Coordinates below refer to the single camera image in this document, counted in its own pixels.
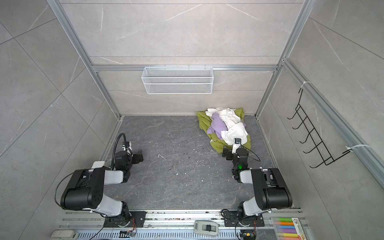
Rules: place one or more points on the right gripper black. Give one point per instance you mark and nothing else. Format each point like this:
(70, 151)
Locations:
(229, 153)

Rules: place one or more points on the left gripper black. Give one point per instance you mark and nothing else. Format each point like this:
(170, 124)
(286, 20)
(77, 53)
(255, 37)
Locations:
(133, 157)

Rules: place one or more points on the purple cloth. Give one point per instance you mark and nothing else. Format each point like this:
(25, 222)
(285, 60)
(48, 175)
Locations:
(217, 126)

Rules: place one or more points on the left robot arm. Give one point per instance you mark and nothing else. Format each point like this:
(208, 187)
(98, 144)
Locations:
(85, 189)

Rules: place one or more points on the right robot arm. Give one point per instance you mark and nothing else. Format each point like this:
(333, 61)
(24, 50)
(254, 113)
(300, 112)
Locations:
(270, 191)

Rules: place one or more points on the green cloth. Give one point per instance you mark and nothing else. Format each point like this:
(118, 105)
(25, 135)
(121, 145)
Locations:
(218, 145)

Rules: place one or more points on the white cloth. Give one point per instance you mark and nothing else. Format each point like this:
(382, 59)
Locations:
(236, 128)

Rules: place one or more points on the white power box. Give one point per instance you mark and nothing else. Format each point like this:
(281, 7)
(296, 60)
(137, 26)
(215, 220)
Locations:
(98, 164)

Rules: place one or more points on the grey handheld controller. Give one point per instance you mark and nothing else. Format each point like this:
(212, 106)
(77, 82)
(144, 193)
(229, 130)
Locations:
(207, 228)

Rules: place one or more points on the pack of coloured markers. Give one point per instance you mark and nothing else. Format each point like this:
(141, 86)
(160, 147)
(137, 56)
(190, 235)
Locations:
(289, 229)

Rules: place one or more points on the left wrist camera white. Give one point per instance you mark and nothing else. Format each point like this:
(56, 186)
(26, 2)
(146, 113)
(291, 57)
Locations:
(127, 147)

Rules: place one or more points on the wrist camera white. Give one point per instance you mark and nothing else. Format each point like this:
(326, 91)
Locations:
(127, 147)
(237, 144)

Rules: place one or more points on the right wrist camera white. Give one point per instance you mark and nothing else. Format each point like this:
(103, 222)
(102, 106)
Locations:
(237, 144)

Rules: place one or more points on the white wire mesh basket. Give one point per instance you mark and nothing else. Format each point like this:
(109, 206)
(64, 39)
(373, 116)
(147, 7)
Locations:
(178, 80)

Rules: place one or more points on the black wire hook rack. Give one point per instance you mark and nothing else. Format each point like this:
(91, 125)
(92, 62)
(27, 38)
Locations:
(313, 136)

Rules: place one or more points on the white device on rail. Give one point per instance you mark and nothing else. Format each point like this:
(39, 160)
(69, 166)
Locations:
(64, 235)

